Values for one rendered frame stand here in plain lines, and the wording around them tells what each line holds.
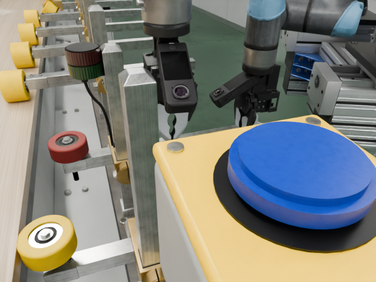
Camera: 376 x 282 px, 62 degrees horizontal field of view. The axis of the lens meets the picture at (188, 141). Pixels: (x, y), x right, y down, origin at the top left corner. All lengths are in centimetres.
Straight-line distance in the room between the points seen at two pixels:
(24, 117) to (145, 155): 52
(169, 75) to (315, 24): 42
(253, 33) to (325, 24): 16
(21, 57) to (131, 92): 82
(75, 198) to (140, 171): 62
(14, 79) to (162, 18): 52
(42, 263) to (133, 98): 28
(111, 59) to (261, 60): 32
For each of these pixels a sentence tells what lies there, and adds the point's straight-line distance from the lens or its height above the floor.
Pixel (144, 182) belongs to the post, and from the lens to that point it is 40.
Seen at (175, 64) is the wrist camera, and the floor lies 112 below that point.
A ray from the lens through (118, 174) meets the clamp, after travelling 67.
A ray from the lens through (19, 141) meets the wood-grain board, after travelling 76.
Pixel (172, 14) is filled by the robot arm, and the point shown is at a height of 118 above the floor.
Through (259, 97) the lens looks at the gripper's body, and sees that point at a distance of 76.
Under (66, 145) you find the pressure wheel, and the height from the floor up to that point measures 90.
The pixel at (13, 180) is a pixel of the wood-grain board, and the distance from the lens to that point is 65.
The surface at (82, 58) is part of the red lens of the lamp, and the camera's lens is 56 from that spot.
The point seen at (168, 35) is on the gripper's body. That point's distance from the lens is 48.
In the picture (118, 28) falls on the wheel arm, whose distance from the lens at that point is 139.
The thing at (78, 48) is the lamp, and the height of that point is 111.
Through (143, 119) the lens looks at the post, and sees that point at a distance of 35.
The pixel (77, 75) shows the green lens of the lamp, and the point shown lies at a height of 107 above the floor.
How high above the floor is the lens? 128
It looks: 34 degrees down
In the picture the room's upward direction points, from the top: 1 degrees clockwise
